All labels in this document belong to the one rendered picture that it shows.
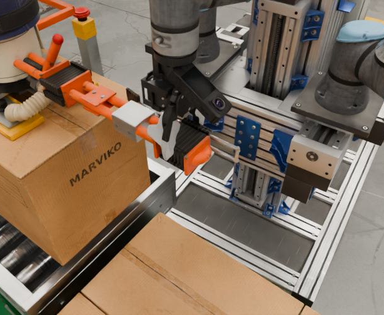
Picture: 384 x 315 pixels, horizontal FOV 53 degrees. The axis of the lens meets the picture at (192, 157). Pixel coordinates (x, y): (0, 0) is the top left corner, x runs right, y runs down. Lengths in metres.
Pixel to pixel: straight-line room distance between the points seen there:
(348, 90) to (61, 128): 0.77
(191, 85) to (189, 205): 1.32
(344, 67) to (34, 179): 0.83
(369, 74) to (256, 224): 1.03
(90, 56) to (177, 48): 1.18
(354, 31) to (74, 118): 0.74
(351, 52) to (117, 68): 2.41
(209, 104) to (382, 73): 0.50
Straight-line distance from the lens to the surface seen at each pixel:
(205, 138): 0.74
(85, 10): 1.70
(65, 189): 1.07
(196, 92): 0.64
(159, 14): 0.60
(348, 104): 1.16
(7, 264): 1.50
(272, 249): 1.81
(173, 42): 0.61
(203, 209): 1.90
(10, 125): 1.07
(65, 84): 0.91
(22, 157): 1.01
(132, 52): 3.46
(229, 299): 1.31
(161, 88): 0.67
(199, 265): 1.36
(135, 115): 0.81
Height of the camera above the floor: 1.74
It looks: 46 degrees down
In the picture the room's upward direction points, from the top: straight up
